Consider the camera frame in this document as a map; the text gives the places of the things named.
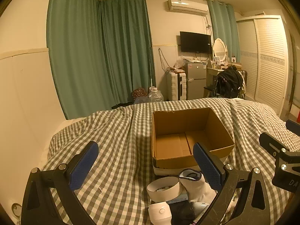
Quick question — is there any black cloth item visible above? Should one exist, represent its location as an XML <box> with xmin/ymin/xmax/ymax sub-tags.
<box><xmin>169</xmin><ymin>202</ymin><xmax>196</xmax><ymax>225</ymax></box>

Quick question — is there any clear plastic bag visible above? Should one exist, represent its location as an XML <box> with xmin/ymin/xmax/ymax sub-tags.
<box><xmin>175</xmin><ymin>56</ymin><xmax>186</xmax><ymax>69</ymax></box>

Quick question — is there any white suitcase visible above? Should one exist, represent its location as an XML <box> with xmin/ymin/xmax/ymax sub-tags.
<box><xmin>167</xmin><ymin>71</ymin><xmax>187</xmax><ymax>101</ymax></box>

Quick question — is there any clear water jug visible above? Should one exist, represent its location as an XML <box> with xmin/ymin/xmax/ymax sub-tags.
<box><xmin>148</xmin><ymin>87</ymin><xmax>164</xmax><ymax>103</ymax></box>

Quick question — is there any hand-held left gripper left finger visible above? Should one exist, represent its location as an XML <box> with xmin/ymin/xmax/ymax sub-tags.
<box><xmin>21</xmin><ymin>141</ymin><xmax>99</xmax><ymax>225</ymax></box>

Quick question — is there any checkered blanket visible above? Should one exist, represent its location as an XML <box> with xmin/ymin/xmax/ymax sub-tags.
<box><xmin>41</xmin><ymin>97</ymin><xmax>300</xmax><ymax>225</ymax></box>

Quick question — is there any black jacket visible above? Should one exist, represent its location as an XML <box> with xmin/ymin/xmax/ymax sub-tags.
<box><xmin>214</xmin><ymin>67</ymin><xmax>244</xmax><ymax>99</ymax></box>

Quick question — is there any oval white mirror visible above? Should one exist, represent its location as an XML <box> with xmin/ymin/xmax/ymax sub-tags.
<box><xmin>213</xmin><ymin>38</ymin><xmax>229</xmax><ymax>62</ymax></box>

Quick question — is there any grey mini fridge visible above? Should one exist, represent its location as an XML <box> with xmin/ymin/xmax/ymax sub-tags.
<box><xmin>185</xmin><ymin>61</ymin><xmax>207</xmax><ymax>100</ymax></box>

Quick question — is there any brown cardboard box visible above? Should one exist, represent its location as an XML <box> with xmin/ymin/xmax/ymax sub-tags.
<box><xmin>151</xmin><ymin>107</ymin><xmax>235</xmax><ymax>175</ymax></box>

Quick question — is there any white sock with grey cuff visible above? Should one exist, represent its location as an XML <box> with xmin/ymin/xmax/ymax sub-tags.
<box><xmin>178</xmin><ymin>169</ymin><xmax>217</xmax><ymax>204</ymax></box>

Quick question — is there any white louvred wardrobe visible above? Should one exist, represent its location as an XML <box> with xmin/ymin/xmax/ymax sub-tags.
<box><xmin>235</xmin><ymin>15</ymin><xmax>290</xmax><ymax>120</ymax></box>

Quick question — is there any dark patterned bag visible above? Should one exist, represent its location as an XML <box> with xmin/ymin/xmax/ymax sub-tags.
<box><xmin>131</xmin><ymin>88</ymin><xmax>149</xmax><ymax>104</ymax></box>

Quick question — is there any wooden chair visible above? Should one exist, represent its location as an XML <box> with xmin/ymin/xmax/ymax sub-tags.
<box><xmin>203</xmin><ymin>84</ymin><xmax>217</xmax><ymax>98</ymax></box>

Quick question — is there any thin white pole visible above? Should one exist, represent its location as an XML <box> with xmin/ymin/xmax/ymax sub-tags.
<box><xmin>149</xmin><ymin>47</ymin><xmax>154</xmax><ymax>89</ymax></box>

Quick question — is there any white dressing table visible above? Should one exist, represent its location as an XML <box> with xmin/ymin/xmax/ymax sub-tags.
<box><xmin>206</xmin><ymin>62</ymin><xmax>243</xmax><ymax>85</ymax></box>

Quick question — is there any black wall television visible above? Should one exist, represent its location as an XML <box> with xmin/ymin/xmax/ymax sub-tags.
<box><xmin>180</xmin><ymin>31</ymin><xmax>211</xmax><ymax>54</ymax></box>

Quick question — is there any white air conditioner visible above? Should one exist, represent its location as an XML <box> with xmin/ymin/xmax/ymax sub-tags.
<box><xmin>167</xmin><ymin>0</ymin><xmax>209</xmax><ymax>17</ymax></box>

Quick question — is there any hanging wall cable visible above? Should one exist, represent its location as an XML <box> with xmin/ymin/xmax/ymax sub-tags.
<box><xmin>158</xmin><ymin>48</ymin><xmax>170</xmax><ymax>73</ymax></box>

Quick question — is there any white handheld device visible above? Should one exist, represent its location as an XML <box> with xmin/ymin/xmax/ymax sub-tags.
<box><xmin>148</xmin><ymin>201</ymin><xmax>173</xmax><ymax>225</ymax></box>

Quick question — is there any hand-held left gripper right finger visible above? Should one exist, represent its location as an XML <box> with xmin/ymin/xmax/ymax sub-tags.
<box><xmin>193</xmin><ymin>142</ymin><xmax>273</xmax><ymax>225</ymax></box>

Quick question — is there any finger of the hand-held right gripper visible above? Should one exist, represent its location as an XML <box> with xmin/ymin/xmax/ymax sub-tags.
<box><xmin>286</xmin><ymin>119</ymin><xmax>300</xmax><ymax>134</ymax></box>
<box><xmin>259</xmin><ymin>132</ymin><xmax>300</xmax><ymax>160</ymax></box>

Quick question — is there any green curtain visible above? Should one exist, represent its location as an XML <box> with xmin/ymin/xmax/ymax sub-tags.
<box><xmin>207</xmin><ymin>0</ymin><xmax>241</xmax><ymax>64</ymax></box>
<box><xmin>98</xmin><ymin>0</ymin><xmax>155</xmax><ymax>105</ymax></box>
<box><xmin>46</xmin><ymin>0</ymin><xmax>118</xmax><ymax>120</ymax></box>

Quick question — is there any blue packet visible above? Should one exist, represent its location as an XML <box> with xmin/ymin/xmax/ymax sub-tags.
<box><xmin>167</xmin><ymin>192</ymin><xmax>188</xmax><ymax>203</ymax></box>

